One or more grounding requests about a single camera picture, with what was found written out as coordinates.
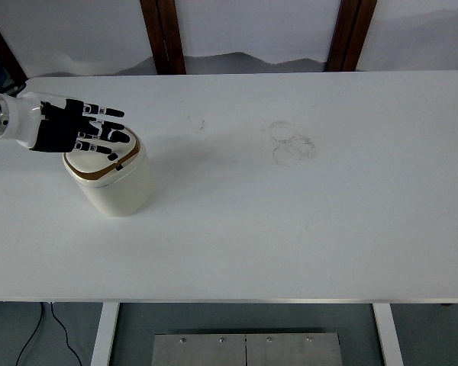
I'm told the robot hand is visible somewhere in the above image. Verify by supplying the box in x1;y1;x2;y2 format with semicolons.
2;91;132;162

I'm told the cream lidded trash bin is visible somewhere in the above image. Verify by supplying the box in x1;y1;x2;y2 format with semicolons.
62;124;153;218

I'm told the mountain-painted screen panel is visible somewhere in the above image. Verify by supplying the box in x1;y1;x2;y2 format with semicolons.
0;0;158;79
356;0;458;73
174;0;341;75

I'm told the white table leg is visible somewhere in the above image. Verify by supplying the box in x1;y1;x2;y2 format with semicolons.
90;303;121;366
373;303;405;366

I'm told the grey metal plate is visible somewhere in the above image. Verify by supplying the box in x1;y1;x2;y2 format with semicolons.
151;333;247;366
245;332;343;366

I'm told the dark brown wooden frame post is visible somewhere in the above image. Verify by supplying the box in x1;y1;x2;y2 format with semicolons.
324;0;379;73
0;8;28;85
139;0;187;75

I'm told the black floor cable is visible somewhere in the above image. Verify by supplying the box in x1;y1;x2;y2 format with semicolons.
50;302;83;366
15;302;45;366

